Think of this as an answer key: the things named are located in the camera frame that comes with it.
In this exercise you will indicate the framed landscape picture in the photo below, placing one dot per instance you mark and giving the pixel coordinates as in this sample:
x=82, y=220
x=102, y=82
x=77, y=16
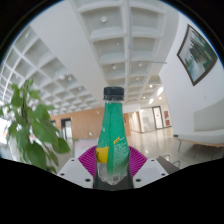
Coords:
x=196, y=55

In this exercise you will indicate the long white wall bench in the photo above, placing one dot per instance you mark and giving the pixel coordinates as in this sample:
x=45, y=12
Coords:
x=206, y=130

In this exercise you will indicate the group of ceiling lights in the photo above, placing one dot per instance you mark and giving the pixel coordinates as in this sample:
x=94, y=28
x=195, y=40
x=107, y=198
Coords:
x=103, y=19

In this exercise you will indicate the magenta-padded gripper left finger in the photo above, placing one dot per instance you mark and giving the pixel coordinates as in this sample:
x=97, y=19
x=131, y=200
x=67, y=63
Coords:
x=80, y=168

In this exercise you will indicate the green leafy potted plant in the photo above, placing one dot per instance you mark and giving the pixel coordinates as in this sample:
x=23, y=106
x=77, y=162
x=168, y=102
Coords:
x=33, y=136

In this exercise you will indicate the green plastic drink bottle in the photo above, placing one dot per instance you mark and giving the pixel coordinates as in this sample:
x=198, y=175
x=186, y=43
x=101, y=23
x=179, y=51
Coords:
x=112, y=140

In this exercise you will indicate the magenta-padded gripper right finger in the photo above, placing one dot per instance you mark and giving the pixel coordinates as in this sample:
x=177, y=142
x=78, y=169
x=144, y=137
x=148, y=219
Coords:
x=146, y=170

